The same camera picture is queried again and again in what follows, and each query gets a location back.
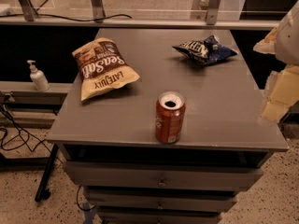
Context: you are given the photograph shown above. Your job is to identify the blue chip bag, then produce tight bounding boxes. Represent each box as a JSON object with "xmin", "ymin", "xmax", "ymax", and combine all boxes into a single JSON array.
[{"xmin": 174, "ymin": 35, "xmax": 238, "ymax": 66}]

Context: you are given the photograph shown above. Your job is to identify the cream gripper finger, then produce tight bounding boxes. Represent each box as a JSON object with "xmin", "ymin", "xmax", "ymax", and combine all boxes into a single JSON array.
[
  {"xmin": 253, "ymin": 27, "xmax": 278, "ymax": 54},
  {"xmin": 260, "ymin": 64, "xmax": 299, "ymax": 123}
]

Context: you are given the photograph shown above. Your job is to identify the brown sea salt chip bag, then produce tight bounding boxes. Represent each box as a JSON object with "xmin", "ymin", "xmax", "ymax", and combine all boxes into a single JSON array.
[{"xmin": 72, "ymin": 37, "xmax": 139, "ymax": 101}]

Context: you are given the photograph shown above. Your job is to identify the black cable on ledge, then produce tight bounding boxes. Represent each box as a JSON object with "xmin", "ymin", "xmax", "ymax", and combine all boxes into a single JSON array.
[{"xmin": 0, "ymin": 12, "xmax": 133, "ymax": 22}]

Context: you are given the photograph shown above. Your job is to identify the black floor cables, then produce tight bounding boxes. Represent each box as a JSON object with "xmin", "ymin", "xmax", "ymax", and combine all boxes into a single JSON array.
[{"xmin": 0, "ymin": 91, "xmax": 52, "ymax": 154}]

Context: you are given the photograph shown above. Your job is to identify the white pump dispenser bottle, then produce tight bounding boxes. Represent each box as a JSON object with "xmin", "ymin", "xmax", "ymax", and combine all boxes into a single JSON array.
[{"xmin": 27, "ymin": 60, "xmax": 50, "ymax": 91}]

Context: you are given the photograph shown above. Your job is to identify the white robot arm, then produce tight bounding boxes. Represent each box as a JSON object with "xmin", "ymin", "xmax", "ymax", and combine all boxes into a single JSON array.
[{"xmin": 253, "ymin": 1, "xmax": 299, "ymax": 123}]

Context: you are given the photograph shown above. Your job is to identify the grey drawer cabinet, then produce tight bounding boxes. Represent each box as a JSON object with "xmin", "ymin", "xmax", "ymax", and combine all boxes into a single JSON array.
[{"xmin": 49, "ymin": 28, "xmax": 287, "ymax": 224}]

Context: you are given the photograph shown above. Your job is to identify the metal window railing frame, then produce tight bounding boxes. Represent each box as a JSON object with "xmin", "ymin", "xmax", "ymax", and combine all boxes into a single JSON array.
[{"xmin": 0, "ymin": 0, "xmax": 278, "ymax": 30}]

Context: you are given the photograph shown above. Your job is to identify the black metal stand leg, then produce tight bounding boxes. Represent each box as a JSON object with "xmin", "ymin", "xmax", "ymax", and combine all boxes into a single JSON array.
[{"xmin": 35, "ymin": 145, "xmax": 58, "ymax": 203}]

